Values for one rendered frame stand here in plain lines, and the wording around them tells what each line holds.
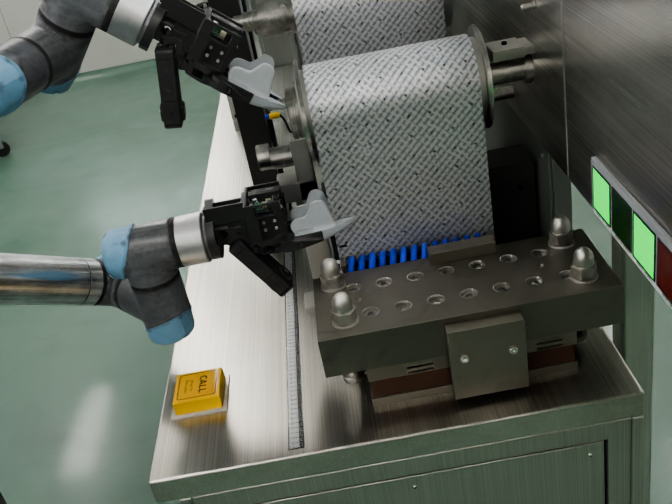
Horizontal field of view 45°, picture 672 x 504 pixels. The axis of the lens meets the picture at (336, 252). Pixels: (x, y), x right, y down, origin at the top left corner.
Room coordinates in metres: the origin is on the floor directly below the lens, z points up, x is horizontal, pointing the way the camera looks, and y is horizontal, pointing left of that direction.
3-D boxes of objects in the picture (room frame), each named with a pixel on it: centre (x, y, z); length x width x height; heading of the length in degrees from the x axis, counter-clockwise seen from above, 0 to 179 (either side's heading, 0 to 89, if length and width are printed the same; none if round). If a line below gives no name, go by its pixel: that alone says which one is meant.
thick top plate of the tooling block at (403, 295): (0.93, -0.16, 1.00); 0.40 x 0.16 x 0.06; 88
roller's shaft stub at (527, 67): (1.11, -0.29, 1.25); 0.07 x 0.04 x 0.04; 88
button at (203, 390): (0.96, 0.24, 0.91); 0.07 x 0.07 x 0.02; 88
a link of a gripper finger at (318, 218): (1.04, 0.01, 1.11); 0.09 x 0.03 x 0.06; 87
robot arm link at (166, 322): (1.07, 0.28, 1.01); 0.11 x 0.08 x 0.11; 41
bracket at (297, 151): (1.15, 0.04, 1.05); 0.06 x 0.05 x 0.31; 88
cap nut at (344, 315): (0.89, 0.01, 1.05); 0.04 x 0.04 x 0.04
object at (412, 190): (1.05, -0.12, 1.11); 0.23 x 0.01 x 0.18; 88
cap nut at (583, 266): (0.88, -0.31, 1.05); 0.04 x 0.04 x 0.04
